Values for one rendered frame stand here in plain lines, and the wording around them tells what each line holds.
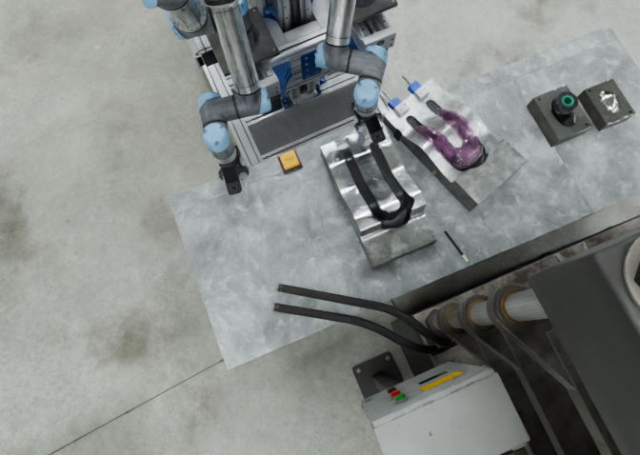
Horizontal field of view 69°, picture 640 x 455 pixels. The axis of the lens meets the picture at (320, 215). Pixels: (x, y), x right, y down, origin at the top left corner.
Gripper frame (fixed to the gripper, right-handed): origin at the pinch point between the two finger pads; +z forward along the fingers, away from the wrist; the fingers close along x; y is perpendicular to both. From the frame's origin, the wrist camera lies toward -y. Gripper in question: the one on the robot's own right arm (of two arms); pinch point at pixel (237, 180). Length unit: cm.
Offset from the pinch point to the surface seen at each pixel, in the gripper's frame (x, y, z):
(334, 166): -36.2, 0.4, 6.4
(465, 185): -81, -18, 4
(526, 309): -58, -64, -70
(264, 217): -5.7, -11.3, 15.1
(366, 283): -38, -44, 15
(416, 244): -59, -35, 9
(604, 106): -147, 4, 11
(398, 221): -55, -25, 8
